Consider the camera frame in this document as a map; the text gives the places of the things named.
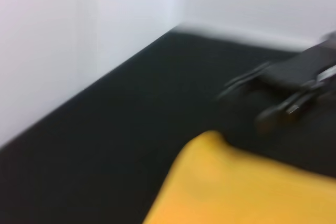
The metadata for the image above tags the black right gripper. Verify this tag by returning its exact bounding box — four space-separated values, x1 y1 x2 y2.
217 41 336 133

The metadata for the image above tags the yellow and grey towel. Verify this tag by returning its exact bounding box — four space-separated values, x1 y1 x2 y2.
142 130 336 224

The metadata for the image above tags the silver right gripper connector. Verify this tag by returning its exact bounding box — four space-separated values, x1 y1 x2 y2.
316 65 336 81

